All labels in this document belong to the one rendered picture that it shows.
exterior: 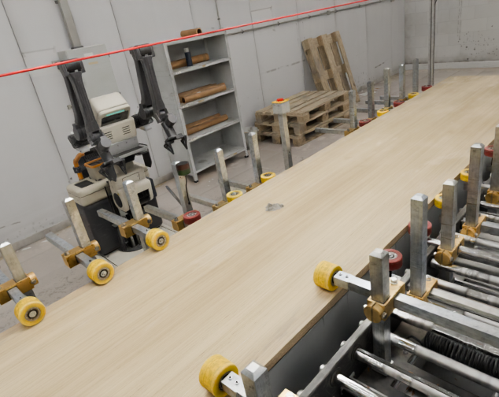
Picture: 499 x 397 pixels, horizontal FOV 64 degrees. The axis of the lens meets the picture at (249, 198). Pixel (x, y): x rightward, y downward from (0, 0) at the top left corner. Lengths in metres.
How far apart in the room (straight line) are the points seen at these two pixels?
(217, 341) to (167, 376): 0.16
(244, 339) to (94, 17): 3.94
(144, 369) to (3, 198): 3.37
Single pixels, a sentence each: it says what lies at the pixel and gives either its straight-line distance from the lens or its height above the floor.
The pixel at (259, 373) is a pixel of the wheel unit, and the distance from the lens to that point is 0.77.
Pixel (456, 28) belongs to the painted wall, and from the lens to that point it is 9.44.
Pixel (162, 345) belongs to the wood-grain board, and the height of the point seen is 0.90.
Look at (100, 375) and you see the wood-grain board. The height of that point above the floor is 0.90.
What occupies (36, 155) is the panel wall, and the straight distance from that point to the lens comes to 4.38.
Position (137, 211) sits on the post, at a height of 1.01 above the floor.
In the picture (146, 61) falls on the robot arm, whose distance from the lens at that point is 2.50.
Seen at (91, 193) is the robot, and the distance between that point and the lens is 2.93.
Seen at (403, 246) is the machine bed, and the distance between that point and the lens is 1.73.
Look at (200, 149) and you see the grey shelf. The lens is 5.31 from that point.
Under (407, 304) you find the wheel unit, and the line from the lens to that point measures 1.14.
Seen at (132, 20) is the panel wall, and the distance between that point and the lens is 4.84.
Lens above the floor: 1.69
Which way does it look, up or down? 24 degrees down
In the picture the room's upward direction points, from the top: 10 degrees counter-clockwise
